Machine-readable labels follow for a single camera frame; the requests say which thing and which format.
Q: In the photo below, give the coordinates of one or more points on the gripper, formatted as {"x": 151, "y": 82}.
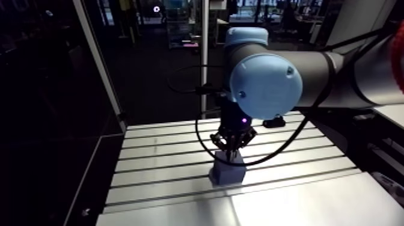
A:
{"x": 233, "y": 121}

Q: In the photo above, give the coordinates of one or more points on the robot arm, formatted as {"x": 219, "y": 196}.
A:
{"x": 284, "y": 75}

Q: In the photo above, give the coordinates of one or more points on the dark blue-grey block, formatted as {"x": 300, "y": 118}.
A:
{"x": 228, "y": 172}

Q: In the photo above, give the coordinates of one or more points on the black oval holder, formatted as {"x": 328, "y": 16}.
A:
{"x": 274, "y": 122}

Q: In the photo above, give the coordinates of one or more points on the white desk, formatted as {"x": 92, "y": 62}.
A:
{"x": 393, "y": 115}

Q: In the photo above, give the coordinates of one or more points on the pale holed strip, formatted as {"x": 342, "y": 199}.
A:
{"x": 389, "y": 186}

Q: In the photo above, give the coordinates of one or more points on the upright grey post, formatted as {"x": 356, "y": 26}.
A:
{"x": 205, "y": 47}

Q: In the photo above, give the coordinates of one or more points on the slanted white post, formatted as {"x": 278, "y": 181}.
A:
{"x": 101, "y": 69}

